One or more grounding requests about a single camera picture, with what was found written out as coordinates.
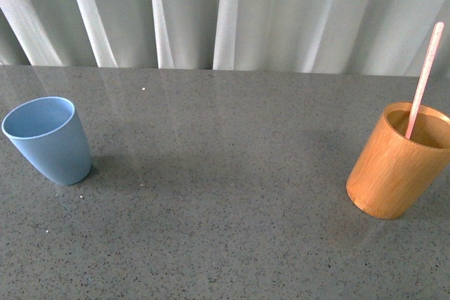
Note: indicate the blue plastic cup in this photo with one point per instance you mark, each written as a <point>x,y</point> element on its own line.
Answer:
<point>49,134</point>

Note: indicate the bamboo chopstick holder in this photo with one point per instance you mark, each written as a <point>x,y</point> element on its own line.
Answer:
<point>393,171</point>

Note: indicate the white pleated curtain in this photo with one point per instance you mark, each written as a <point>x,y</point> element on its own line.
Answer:
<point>373,37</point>

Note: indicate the pink chopstick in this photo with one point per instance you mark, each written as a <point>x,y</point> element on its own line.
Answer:
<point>424,75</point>

